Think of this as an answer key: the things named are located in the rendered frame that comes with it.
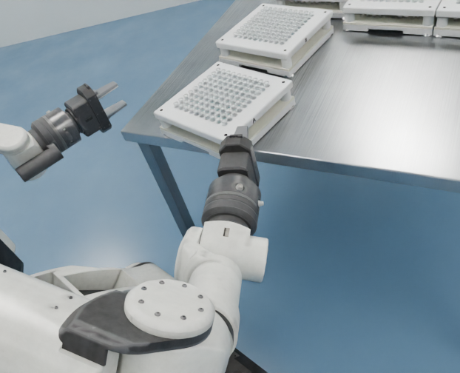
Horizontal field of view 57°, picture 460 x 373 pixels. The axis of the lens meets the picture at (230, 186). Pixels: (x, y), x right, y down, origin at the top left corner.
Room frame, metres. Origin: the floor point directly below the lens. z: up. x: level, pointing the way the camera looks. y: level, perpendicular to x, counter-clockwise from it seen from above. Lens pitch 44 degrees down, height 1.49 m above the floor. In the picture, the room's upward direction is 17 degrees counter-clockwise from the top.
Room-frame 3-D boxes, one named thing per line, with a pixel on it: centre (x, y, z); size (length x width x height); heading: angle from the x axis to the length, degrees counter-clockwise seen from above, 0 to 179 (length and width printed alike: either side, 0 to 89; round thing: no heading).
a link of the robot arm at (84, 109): (0.88, 0.29, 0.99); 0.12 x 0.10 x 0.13; 119
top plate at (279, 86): (0.88, -0.04, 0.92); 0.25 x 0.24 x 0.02; 37
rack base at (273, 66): (1.15, -0.25, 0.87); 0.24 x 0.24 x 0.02; 40
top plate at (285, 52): (1.15, -0.25, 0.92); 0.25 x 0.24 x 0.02; 40
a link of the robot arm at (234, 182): (0.51, -0.01, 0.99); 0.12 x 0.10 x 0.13; 159
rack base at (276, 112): (0.88, -0.04, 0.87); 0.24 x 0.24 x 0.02; 37
